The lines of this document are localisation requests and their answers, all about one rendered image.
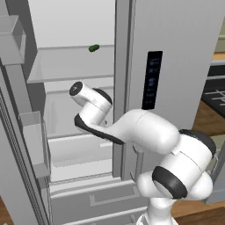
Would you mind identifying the clear fridge crisper drawer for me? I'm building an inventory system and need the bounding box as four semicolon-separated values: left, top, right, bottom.
43;85;115;139

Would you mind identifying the glass fridge shelf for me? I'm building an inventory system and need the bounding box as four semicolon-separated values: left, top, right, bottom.
26;45;115;84

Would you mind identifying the grey fridge door, black panel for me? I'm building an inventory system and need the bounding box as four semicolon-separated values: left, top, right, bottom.
121;0;225;183

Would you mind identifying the grey fridge body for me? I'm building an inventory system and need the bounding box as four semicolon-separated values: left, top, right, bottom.
5;0;136;188

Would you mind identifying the grey open fridge door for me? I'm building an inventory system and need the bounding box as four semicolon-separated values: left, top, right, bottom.
0;0;53;225

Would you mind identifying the small green pickle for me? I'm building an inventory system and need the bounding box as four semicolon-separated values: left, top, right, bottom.
88;44;100;53

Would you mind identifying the large grey door bin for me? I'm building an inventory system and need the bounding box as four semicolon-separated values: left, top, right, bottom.
18;110;53;178

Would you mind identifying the black hob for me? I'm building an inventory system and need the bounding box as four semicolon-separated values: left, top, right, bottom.
200;64;225;119

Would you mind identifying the grey freezer drawer front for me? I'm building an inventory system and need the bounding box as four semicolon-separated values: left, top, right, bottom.
47;177;154;225

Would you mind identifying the small grey door bin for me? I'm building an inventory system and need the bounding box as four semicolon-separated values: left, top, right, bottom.
0;14;28;67

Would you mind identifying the grey fridge door handle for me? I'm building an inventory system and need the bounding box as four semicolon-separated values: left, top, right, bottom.
130;143;145;182

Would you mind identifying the grey freezer drawer handle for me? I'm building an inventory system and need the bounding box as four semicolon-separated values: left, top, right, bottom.
89;186;140;207

